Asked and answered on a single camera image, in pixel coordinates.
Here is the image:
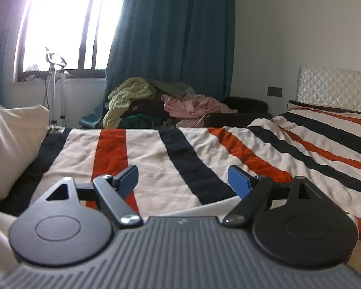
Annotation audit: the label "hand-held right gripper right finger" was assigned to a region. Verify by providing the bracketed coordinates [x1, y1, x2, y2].
[223, 164, 322, 227]

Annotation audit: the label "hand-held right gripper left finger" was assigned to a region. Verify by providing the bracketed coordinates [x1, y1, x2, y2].
[33, 165, 144, 230]

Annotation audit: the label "white pants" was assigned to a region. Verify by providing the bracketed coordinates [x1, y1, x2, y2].
[0, 93, 51, 202]

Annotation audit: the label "dark clothes pile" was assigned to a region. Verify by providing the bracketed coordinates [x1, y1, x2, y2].
[120, 96, 181, 130]

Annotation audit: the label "striped blanket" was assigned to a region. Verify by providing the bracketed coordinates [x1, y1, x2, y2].
[0, 108, 361, 277]

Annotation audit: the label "black sofa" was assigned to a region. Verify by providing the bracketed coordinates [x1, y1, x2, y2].
[205, 96, 273, 128]

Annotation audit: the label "yellow-green knit blanket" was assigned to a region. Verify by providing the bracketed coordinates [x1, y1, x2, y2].
[103, 78, 153, 129]

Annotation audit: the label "pink garment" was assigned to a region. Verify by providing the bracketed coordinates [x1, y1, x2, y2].
[162, 94, 238, 128]

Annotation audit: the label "olive green garment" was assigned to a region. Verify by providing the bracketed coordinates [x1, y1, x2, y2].
[147, 79, 197, 100]

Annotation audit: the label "garment steamer stand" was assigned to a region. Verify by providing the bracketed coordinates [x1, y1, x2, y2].
[45, 47, 69, 127]

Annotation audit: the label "white quilted headboard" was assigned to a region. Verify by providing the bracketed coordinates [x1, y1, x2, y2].
[287, 66, 361, 116]

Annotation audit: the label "blue curtain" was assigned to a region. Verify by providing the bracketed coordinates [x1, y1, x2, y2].
[104, 0, 238, 127]
[0, 0, 39, 103]

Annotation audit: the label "window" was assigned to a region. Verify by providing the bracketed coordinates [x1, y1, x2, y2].
[16, 0, 127, 82]

